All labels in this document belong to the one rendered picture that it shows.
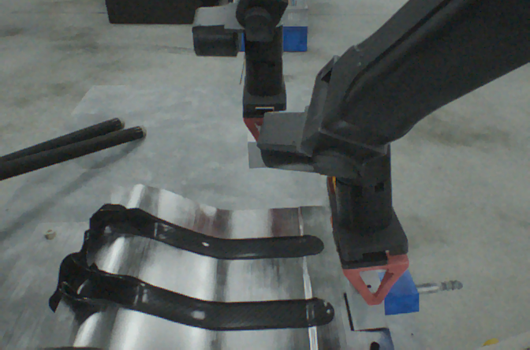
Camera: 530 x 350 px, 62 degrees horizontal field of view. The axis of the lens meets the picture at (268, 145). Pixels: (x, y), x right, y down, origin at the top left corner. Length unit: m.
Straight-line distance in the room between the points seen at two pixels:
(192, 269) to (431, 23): 0.46
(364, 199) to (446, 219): 1.69
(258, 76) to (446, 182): 1.79
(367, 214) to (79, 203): 0.60
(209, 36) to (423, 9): 0.44
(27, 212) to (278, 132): 0.60
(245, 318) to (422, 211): 1.63
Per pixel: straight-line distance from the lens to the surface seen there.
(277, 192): 0.86
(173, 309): 0.57
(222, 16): 0.63
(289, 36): 3.64
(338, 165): 0.35
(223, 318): 0.58
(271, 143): 0.43
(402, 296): 0.54
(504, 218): 2.24
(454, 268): 1.93
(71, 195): 0.93
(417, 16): 0.24
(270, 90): 0.66
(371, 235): 0.46
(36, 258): 0.74
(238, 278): 0.60
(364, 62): 0.29
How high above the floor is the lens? 1.35
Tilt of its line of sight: 33 degrees down
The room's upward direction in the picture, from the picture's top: straight up
